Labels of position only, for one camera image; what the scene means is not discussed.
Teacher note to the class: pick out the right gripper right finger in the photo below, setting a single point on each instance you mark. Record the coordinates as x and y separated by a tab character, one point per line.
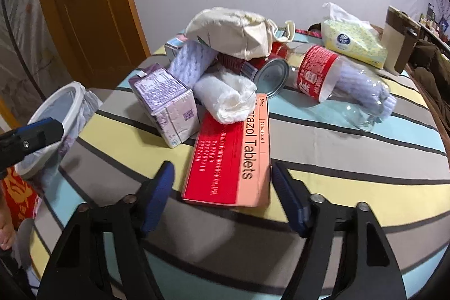
367	266

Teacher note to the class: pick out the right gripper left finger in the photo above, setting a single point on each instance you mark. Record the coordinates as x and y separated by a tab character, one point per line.
77	267

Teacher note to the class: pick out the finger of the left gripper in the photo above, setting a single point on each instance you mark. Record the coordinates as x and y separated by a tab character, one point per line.
21	142

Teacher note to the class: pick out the purple milk carton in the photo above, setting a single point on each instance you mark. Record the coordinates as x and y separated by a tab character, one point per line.
168	103

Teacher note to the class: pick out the red orange tablets box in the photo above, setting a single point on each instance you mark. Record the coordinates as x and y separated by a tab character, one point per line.
231	163

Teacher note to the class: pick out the clear plastic cola bottle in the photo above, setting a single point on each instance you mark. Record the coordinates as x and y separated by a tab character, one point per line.
330	88

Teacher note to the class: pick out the white foam net sleeve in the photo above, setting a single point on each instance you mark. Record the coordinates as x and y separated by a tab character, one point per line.
191	62

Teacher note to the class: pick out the red metal can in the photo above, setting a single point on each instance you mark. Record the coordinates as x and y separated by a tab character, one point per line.
269	74

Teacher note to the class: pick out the white tissue wad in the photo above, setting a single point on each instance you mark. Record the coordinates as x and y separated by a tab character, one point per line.
228	97

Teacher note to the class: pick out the cream canvas tote bag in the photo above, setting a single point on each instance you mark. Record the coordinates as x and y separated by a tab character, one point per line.
237	33

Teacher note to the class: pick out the white trash bin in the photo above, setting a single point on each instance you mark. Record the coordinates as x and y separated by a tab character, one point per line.
73	106

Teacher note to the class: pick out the red bag on floor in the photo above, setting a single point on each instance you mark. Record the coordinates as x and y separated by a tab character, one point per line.
20	197

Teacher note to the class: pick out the striped bed sheet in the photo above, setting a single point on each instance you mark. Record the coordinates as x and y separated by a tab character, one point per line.
400	169

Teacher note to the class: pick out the orange wooden door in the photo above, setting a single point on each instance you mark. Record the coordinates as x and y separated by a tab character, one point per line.
99	41

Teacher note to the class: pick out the small blue white box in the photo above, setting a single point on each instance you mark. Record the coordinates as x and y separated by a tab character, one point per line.
173	45

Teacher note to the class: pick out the brown blanket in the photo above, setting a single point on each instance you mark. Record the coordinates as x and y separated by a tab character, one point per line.
430	71

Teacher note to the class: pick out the yellow tissue pack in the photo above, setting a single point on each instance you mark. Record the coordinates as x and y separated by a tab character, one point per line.
346	34

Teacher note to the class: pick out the red patterned mattress edge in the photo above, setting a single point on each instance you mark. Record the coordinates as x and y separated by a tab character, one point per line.
310	33

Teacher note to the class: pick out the brown cream handbag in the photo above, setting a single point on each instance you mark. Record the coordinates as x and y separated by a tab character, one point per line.
399	38

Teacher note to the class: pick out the cluttered shelf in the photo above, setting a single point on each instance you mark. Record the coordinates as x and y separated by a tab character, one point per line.
436	28

